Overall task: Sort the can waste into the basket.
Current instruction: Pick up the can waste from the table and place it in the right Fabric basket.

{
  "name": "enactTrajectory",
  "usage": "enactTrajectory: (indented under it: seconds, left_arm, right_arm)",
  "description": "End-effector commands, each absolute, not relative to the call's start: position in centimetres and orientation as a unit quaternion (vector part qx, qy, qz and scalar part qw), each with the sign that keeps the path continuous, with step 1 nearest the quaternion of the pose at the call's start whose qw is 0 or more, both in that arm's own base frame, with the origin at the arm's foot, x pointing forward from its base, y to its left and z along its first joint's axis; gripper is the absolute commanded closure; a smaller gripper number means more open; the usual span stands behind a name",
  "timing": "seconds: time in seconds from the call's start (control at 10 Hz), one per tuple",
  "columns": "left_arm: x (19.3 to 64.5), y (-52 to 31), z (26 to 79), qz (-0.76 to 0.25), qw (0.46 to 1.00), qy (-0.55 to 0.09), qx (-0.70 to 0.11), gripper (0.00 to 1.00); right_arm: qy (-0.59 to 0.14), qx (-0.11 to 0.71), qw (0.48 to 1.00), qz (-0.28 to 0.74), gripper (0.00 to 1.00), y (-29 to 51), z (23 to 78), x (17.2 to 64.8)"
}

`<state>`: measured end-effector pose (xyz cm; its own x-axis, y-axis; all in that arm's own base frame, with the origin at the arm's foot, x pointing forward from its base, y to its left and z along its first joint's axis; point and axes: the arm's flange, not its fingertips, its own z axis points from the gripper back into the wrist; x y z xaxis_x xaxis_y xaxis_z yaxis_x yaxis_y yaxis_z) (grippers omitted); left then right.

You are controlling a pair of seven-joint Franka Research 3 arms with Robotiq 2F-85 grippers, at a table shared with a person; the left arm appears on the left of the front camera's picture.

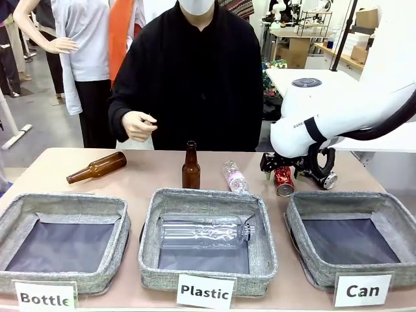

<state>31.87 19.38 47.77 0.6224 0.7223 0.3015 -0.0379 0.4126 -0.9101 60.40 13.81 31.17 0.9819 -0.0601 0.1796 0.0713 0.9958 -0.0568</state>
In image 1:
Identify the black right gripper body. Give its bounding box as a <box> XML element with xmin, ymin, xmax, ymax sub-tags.
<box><xmin>259</xmin><ymin>151</ymin><xmax>309</xmax><ymax>173</ymax></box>

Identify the crushed red drink can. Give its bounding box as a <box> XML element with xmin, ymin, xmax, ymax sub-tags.
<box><xmin>274</xmin><ymin>166</ymin><xmax>296</xmax><ymax>198</ymax></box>

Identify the grey fabric basket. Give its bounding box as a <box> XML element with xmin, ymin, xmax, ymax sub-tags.
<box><xmin>138</xmin><ymin>187</ymin><xmax>279</xmax><ymax>297</ymax></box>
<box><xmin>0</xmin><ymin>192</ymin><xmax>131</xmax><ymax>296</ymax></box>
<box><xmin>284</xmin><ymin>190</ymin><xmax>416</xmax><ymax>289</ymax></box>

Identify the white Can label card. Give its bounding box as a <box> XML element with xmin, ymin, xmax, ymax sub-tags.
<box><xmin>333</xmin><ymin>274</ymin><xmax>393</xmax><ymax>307</ymax></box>

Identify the person's right hand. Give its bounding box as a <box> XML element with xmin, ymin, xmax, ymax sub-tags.
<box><xmin>120</xmin><ymin>110</ymin><xmax>159</xmax><ymax>142</ymax></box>

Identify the crushed small plastic bottle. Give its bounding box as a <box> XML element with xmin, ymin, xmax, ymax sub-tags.
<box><xmin>222</xmin><ymin>160</ymin><xmax>250</xmax><ymax>193</ymax></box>

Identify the brown glass bottle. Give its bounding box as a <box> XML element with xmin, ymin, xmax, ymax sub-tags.
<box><xmin>181</xmin><ymin>140</ymin><xmax>202</xmax><ymax>190</ymax></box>
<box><xmin>66</xmin><ymin>151</ymin><xmax>127</xmax><ymax>185</ymax></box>

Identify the colourful floral cloth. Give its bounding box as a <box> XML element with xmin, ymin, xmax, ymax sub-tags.
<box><xmin>261</xmin><ymin>59</ymin><xmax>289</xmax><ymax>121</ymax></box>

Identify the large clear plastic bottle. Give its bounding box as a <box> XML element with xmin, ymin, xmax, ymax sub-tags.
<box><xmin>159</xmin><ymin>214</ymin><xmax>255</xmax><ymax>251</ymax></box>

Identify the wooden workbench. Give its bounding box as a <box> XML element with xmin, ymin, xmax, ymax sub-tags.
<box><xmin>268</xmin><ymin>28</ymin><xmax>335</xmax><ymax>70</ymax></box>

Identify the person in black garment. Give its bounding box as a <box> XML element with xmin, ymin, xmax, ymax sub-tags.
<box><xmin>107</xmin><ymin>0</ymin><xmax>263</xmax><ymax>152</ymax></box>

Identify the small cardboard box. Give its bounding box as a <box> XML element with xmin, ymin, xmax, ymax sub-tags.
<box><xmin>350</xmin><ymin>44</ymin><xmax>370</xmax><ymax>64</ymax></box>

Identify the white Plastic label card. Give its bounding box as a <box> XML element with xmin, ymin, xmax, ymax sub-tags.
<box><xmin>176</xmin><ymin>274</ymin><xmax>237</xmax><ymax>309</ymax></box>

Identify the black stand pole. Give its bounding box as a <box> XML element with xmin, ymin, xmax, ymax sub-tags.
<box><xmin>329</xmin><ymin>0</ymin><xmax>354</xmax><ymax>73</ymax></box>

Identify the large cardboard box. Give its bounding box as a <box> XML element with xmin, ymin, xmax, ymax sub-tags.
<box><xmin>355</xmin><ymin>8</ymin><xmax>380</xmax><ymax>29</ymax></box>

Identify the white face mask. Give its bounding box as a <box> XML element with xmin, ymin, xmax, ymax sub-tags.
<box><xmin>177</xmin><ymin>0</ymin><xmax>217</xmax><ymax>16</ymax></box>

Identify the orange hanging garment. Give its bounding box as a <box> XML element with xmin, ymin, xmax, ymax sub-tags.
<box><xmin>108</xmin><ymin>0</ymin><xmax>136</xmax><ymax>89</ymax></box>

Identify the mannequin in grey shirt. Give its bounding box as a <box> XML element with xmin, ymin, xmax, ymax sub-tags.
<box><xmin>12</xmin><ymin>0</ymin><xmax>113</xmax><ymax>149</ymax></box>

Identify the white Bottle label card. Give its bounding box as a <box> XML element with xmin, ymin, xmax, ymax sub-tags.
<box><xmin>14</xmin><ymin>279</ymin><xmax>78</xmax><ymax>312</ymax></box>

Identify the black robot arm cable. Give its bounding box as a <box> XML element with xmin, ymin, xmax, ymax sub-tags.
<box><xmin>308</xmin><ymin>97</ymin><xmax>416</xmax><ymax>153</ymax></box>

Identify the black wire rack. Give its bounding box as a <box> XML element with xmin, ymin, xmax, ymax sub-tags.
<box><xmin>296</xmin><ymin>9</ymin><xmax>333</xmax><ymax>37</ymax></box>

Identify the white table leg frame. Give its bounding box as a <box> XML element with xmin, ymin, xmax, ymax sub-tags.
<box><xmin>0</xmin><ymin>87</ymin><xmax>33</xmax><ymax>151</ymax></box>

